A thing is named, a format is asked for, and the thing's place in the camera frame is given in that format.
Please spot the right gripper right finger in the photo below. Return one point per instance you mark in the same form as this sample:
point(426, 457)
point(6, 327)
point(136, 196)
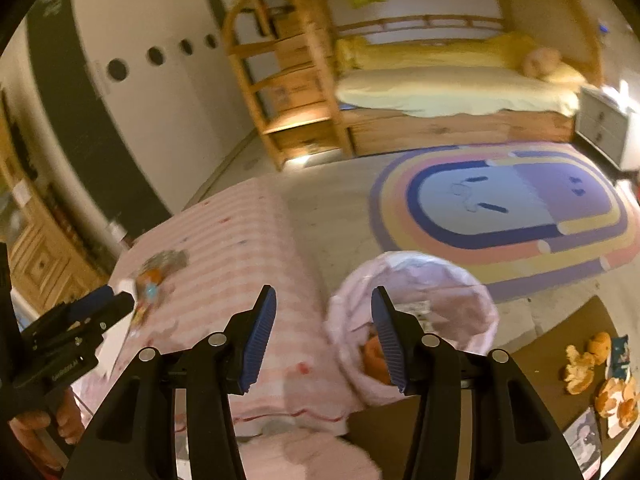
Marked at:
point(514, 436)

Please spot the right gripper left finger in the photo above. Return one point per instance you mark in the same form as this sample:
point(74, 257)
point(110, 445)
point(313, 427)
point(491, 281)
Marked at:
point(132, 434)

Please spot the clear dried mango bag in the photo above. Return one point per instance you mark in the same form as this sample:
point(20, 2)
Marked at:
point(149, 283)

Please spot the orange snack wrapper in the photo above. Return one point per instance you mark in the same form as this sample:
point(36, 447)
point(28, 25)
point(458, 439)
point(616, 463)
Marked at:
point(373, 361)

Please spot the person's left hand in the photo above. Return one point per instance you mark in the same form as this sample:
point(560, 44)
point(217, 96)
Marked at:
point(25, 428)

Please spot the wooden cabinet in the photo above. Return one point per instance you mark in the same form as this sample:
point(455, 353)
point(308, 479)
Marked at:
point(47, 266)

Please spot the orange peels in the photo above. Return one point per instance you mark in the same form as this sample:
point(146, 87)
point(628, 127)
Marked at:
point(605, 365)

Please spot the spray bottle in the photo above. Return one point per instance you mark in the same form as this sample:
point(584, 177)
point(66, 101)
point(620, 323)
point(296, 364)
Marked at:
point(119, 233)

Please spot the rainbow oval rug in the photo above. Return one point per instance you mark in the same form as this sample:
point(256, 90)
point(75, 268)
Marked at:
point(520, 217)

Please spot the pink checkered cushion table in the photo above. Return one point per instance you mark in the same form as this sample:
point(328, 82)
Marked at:
point(236, 242)

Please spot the white wardrobe with holes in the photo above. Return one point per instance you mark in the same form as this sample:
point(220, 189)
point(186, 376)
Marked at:
point(141, 98)

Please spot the grey bedside cabinet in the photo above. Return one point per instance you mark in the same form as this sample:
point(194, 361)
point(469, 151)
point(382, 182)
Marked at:
point(612, 130)

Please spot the pink plush toy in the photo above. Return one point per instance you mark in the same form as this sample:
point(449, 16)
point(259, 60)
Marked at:
point(541, 62)

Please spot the yellow blanket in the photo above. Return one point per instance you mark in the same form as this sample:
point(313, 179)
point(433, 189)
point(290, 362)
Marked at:
point(503, 51)

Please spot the wooden bunk bed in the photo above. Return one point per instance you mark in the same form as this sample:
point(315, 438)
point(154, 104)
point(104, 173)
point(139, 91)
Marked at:
point(403, 74)

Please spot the wooden stair drawers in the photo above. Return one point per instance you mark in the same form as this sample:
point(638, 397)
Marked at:
point(282, 58)

